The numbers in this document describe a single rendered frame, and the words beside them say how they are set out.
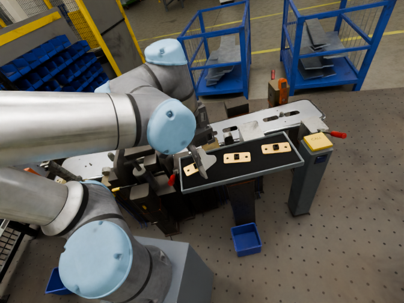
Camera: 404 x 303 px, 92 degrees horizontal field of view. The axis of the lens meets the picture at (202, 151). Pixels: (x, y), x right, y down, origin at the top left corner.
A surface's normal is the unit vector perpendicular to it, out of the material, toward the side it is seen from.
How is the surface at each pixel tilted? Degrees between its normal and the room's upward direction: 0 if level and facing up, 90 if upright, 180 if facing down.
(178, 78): 90
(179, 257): 0
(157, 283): 72
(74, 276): 7
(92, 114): 54
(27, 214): 92
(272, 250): 0
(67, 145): 101
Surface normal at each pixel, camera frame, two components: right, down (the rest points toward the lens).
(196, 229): -0.22, -0.66
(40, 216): 0.59, 0.51
